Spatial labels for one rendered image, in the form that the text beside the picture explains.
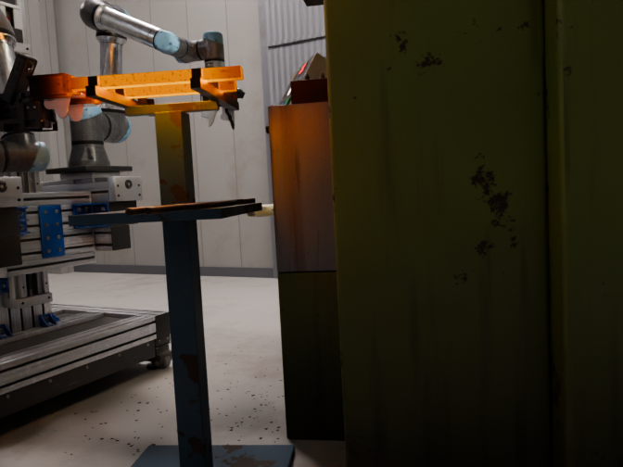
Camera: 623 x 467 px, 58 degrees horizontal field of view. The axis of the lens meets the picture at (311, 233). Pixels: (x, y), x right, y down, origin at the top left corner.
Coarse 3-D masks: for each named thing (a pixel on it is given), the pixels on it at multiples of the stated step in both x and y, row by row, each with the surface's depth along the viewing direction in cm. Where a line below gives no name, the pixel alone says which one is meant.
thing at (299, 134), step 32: (288, 128) 148; (320, 128) 147; (288, 160) 149; (320, 160) 148; (288, 192) 150; (320, 192) 148; (288, 224) 151; (320, 224) 149; (288, 256) 151; (320, 256) 150
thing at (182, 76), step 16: (32, 80) 113; (48, 80) 113; (64, 80) 111; (80, 80) 112; (112, 80) 111; (128, 80) 111; (144, 80) 111; (160, 80) 110; (176, 80) 110; (208, 80) 110; (224, 80) 111; (240, 80) 112; (32, 96) 113; (48, 96) 113; (64, 96) 114
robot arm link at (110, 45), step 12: (96, 36) 221; (108, 36) 219; (120, 36) 221; (108, 48) 221; (120, 48) 223; (108, 60) 221; (120, 60) 224; (108, 72) 222; (120, 72) 225; (108, 108) 222; (120, 108) 224; (120, 120) 225; (120, 132) 226
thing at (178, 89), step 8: (128, 88) 123; (136, 88) 123; (144, 88) 123; (152, 88) 123; (160, 88) 123; (168, 88) 122; (176, 88) 122; (184, 88) 122; (224, 88) 121; (232, 88) 121; (128, 96) 124; (136, 96) 124; (144, 96) 125; (152, 96) 125; (72, 104) 127; (96, 104) 127
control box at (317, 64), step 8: (312, 56) 212; (320, 56) 210; (304, 64) 224; (312, 64) 209; (320, 64) 210; (304, 72) 212; (312, 72) 210; (320, 72) 210; (296, 80) 225; (288, 88) 235; (288, 96) 222; (280, 104) 237; (288, 104) 211
